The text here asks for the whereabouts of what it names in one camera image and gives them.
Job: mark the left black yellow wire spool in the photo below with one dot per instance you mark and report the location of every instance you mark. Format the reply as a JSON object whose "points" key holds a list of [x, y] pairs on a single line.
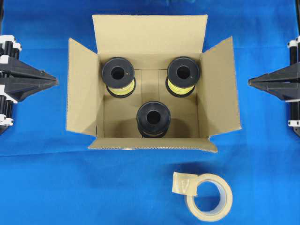
{"points": [[118, 75]]}

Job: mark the brown cardboard box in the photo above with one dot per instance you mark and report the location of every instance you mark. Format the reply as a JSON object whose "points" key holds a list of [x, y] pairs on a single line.
{"points": [[150, 43]]}

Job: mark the beige packing tape roll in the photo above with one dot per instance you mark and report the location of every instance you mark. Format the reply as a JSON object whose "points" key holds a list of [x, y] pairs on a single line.
{"points": [[186, 184]]}

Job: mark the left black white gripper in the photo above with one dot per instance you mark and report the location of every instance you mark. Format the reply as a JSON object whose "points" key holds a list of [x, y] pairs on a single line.
{"points": [[28, 82]]}

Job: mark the right black yellow wire spool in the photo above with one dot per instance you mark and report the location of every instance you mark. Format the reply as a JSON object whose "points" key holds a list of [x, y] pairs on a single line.
{"points": [[183, 74]]}

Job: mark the black yellow wire spool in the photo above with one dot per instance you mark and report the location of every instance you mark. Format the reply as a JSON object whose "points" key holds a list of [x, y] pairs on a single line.
{"points": [[183, 74], [118, 75]]}

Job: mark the front black wire spool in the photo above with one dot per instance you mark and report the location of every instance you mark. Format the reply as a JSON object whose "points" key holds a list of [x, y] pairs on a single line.
{"points": [[153, 119]]}

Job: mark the blue table cloth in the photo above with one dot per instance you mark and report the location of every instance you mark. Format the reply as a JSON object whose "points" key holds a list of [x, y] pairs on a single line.
{"points": [[48, 176]]}

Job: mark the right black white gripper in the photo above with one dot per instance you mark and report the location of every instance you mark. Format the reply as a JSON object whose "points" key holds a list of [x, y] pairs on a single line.
{"points": [[285, 84]]}

